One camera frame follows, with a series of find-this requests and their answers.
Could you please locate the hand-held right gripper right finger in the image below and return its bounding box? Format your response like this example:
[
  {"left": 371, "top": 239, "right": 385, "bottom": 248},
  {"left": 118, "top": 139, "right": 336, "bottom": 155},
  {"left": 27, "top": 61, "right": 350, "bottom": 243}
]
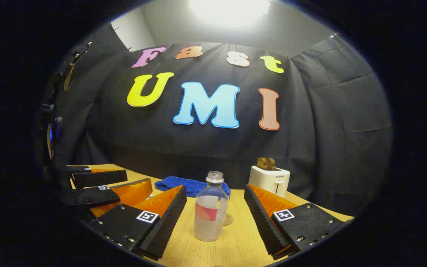
[{"left": 244, "top": 184, "right": 354, "bottom": 260}]

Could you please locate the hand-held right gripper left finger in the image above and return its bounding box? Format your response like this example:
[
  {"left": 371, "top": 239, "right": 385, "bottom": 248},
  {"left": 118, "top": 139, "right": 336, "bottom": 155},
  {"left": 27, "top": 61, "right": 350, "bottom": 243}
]
[{"left": 89, "top": 185, "right": 187, "bottom": 261}]

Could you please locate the clear plastic water bottle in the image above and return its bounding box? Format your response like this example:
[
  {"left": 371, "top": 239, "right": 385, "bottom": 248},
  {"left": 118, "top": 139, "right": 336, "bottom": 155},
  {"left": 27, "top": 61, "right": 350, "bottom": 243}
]
[{"left": 193, "top": 171, "right": 229, "bottom": 242}]

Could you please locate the blue towel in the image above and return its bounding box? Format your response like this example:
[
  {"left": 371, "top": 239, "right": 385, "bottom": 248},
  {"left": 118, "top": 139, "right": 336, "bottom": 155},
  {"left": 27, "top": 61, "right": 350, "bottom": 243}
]
[{"left": 155, "top": 176, "right": 231, "bottom": 198}]

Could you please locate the white toaster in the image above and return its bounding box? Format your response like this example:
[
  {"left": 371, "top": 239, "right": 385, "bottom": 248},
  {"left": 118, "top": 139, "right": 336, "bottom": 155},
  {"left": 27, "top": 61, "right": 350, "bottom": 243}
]
[{"left": 248, "top": 165, "right": 291, "bottom": 199}]

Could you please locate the black backdrop cloth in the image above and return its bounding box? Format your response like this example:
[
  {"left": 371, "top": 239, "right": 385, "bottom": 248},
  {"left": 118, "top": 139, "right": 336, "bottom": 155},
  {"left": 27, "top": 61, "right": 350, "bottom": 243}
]
[{"left": 56, "top": 22, "right": 394, "bottom": 215}]

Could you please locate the long ceiling light panel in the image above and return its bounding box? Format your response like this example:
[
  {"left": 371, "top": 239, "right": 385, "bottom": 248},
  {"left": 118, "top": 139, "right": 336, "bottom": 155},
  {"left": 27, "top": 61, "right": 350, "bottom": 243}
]
[{"left": 189, "top": 0, "right": 273, "bottom": 26}]

